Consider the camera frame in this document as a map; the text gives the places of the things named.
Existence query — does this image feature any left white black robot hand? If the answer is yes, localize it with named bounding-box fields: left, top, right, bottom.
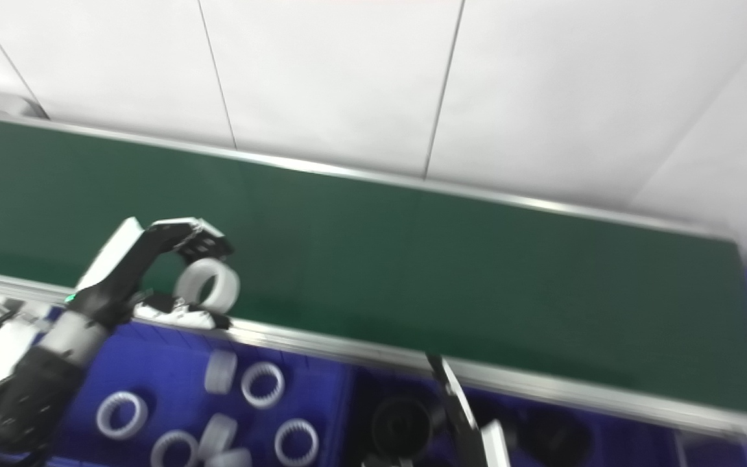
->
left=65, top=216, right=235, bottom=330

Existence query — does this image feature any green conveyor belt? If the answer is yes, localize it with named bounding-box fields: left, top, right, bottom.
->
left=0, top=109, right=747, bottom=449
left=0, top=114, right=747, bottom=419

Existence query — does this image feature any blue bin with black parts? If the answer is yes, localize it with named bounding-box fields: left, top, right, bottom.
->
left=344, top=366, right=687, bottom=467

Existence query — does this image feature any blue bin with white rings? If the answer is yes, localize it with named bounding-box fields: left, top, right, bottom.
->
left=0, top=305, right=356, bottom=467

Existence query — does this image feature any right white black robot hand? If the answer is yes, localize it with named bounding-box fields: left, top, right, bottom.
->
left=362, top=353, right=512, bottom=467

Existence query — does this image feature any white toothed ring part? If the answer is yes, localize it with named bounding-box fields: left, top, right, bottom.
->
left=208, top=448, right=253, bottom=467
left=198, top=413, right=239, bottom=458
left=241, top=361, right=286, bottom=409
left=95, top=391, right=149, bottom=440
left=174, top=258, right=241, bottom=314
left=274, top=418, right=320, bottom=467
left=150, top=429, right=200, bottom=467
left=204, top=350, right=238, bottom=395

